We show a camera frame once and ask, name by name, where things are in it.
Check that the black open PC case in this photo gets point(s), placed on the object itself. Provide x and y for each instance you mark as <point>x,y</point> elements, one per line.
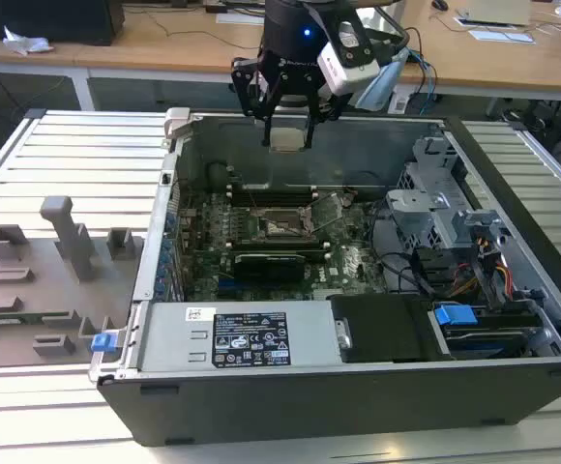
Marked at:
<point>309,406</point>

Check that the wooden office desk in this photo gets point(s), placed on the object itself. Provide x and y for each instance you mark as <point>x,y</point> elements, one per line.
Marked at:
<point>174,53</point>

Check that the black CPU socket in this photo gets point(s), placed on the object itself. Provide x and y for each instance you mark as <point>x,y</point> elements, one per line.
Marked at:
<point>280,227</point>

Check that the green motherboard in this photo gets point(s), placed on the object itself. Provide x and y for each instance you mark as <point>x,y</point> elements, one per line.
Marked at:
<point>348,270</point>

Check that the white power adapter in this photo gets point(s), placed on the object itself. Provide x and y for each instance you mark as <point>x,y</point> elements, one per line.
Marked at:
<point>399,103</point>

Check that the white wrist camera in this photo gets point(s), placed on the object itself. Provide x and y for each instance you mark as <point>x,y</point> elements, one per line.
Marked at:
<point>345,72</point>

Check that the black RAM stick row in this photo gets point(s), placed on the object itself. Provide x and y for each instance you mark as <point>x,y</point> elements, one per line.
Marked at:
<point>280,246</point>

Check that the silver power supply unit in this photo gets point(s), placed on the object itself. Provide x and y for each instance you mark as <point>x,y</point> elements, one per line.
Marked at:
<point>174,338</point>

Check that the black computer mouse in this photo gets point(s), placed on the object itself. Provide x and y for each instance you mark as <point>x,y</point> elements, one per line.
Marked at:
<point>439,4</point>

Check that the square silver CPU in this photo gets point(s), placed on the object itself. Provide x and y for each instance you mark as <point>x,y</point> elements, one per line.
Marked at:
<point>287,141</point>

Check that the grey parts rack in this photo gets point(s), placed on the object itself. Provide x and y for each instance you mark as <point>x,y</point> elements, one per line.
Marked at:
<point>34,280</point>

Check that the pale blue teach pendant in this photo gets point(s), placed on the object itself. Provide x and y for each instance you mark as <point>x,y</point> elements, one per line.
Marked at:
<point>377,87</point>

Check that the black plastic shroud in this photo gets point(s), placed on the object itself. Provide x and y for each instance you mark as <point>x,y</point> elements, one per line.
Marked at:
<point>382,328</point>

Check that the white crumpled paper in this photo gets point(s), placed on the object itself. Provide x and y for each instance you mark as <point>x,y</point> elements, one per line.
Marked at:
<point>24,42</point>

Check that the hard disk in blue carrier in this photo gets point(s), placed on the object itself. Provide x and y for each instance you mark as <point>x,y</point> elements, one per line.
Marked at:
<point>483,333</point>

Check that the silver metal drive cage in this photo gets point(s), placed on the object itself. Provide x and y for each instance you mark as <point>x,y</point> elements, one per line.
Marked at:
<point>421,203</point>

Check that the black graphics card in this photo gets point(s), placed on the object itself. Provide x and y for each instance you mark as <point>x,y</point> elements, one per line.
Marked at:
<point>268,268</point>

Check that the green RAM stick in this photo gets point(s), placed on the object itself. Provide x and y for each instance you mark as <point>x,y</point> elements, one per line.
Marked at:
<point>19,319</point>

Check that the black box on desk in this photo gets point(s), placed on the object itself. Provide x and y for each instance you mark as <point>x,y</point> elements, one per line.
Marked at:
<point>43,19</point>

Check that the blue case latch tab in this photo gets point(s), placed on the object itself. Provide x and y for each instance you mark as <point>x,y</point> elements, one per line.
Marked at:
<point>103,342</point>

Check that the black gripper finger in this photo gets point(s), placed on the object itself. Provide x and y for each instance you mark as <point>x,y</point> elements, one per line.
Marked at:
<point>249,87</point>
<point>326,104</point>

